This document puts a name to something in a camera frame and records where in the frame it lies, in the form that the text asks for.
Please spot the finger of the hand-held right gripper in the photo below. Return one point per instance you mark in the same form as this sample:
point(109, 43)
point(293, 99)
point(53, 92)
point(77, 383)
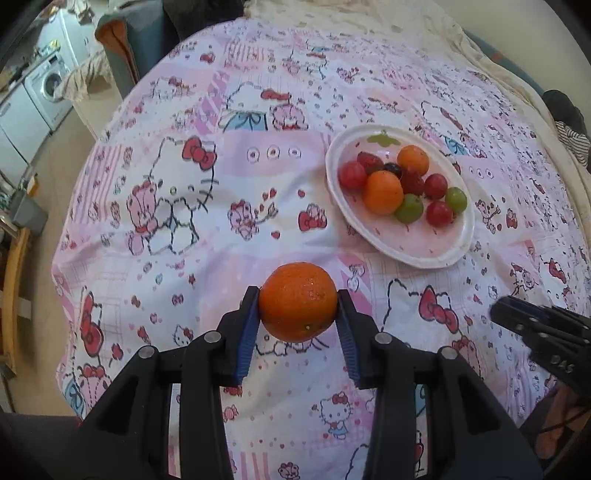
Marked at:
point(508, 316)
point(572, 325)

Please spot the dark cloth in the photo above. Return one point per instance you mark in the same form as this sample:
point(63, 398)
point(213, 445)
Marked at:
point(561, 110)

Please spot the green grape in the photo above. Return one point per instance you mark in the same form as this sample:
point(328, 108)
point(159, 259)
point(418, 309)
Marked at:
point(408, 207)
point(455, 199)

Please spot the grey bin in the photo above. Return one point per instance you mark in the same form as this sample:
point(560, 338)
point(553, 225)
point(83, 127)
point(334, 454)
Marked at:
point(27, 212)

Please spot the grey armchair with orange cushion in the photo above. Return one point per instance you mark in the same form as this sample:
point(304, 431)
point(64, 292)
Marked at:
point(138, 50)

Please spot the red strawberry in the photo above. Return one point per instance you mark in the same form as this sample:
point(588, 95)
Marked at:
point(369, 161)
point(412, 182)

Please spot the white washing machine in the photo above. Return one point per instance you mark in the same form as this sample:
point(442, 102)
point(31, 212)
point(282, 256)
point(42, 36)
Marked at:
point(46, 87)

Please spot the white printed plate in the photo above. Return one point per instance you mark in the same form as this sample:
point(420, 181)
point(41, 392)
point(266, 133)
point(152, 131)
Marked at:
point(406, 240)

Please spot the person's right hand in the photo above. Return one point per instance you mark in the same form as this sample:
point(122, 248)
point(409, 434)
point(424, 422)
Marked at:
point(561, 415)

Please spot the striped cloth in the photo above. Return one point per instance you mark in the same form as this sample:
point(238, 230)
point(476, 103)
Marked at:
point(575, 143)

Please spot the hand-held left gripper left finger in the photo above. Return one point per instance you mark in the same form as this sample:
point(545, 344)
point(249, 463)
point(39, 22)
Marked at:
point(249, 341)

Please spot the white tall appliance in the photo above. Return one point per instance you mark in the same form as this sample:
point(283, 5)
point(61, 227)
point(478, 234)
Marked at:
point(69, 32)

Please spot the blue grey cushion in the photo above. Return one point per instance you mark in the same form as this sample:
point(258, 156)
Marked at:
point(501, 57)

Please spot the beige frilled cloth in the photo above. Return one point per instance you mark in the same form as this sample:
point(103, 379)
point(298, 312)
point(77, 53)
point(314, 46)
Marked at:
point(83, 78)

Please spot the white cabinet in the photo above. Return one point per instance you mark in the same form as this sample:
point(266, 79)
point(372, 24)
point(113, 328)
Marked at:
point(16, 134)

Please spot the dark purple grape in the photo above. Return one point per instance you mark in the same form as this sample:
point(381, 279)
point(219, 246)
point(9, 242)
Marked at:
point(393, 170)

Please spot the orange mandarin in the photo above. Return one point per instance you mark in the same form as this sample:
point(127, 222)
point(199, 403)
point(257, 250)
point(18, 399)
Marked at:
point(413, 159)
point(298, 302)
point(382, 191)

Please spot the wooden chair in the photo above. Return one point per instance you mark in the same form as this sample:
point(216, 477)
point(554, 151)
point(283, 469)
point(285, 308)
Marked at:
point(14, 295)

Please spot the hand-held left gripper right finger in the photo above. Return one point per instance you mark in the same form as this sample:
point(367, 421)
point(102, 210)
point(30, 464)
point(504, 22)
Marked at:
point(348, 350)

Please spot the pink cartoon printed blanket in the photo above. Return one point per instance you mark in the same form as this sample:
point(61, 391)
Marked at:
point(231, 230)

